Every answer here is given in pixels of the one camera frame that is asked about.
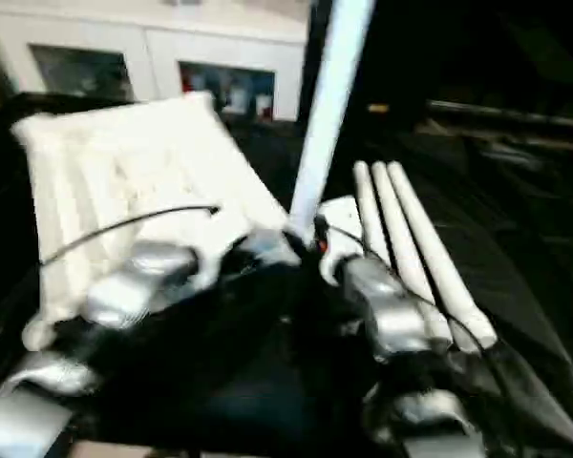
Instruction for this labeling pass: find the white plastic table leg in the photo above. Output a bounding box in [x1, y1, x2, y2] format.
[351, 160, 394, 270]
[386, 160, 499, 352]
[286, 0, 376, 239]
[369, 160, 456, 346]

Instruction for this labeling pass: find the white cabinet with glass doors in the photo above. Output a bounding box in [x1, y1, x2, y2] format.
[0, 0, 314, 123]

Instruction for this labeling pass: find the black mat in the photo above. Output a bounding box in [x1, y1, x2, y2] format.
[0, 91, 573, 454]

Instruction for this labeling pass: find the white plastic table top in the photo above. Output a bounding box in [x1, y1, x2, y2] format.
[10, 91, 305, 352]

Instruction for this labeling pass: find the black furniture with gold label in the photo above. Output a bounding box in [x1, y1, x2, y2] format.
[310, 0, 573, 135]

